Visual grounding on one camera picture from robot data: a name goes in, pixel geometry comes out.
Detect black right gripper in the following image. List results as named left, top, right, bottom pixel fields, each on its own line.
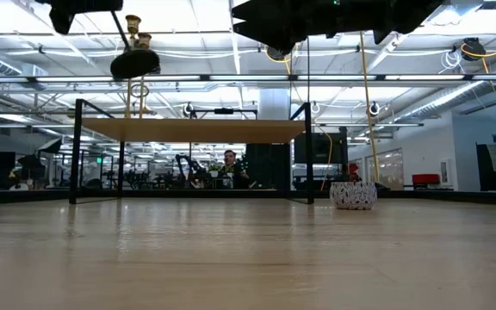
left=230, top=0, right=447, bottom=56

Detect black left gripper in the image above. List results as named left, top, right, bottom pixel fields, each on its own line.
left=34, top=0, right=125, bottom=36

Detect tall gold candlestick holder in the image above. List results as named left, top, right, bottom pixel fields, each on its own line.
left=122, top=14, right=144, bottom=120

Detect short gold candlestick holder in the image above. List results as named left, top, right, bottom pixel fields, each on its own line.
left=137, top=32, right=158, bottom=120

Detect black candlestick holder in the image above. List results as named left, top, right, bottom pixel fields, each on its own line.
left=108, top=10, right=162, bottom=81

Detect patterned candle cup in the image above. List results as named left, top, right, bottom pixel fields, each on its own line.
left=329, top=181, right=379, bottom=211

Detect wooden shelf black legs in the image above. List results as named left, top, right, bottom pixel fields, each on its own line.
left=68, top=97, right=316, bottom=206

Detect person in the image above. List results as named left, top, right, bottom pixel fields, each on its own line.
left=217, top=149, right=253, bottom=189

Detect black horizontal frame beam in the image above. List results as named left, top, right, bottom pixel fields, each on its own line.
left=0, top=73, right=496, bottom=84

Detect black wall screen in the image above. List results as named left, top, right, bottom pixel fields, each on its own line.
left=293, top=131, right=349, bottom=165

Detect long yellow cable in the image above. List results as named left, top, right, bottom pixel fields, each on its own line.
left=358, top=30, right=381, bottom=183

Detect black ceiling cable reel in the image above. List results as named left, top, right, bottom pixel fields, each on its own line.
left=461, top=37, right=488, bottom=62

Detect yellow reel cable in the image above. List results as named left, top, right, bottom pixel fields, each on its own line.
left=461, top=33, right=496, bottom=146

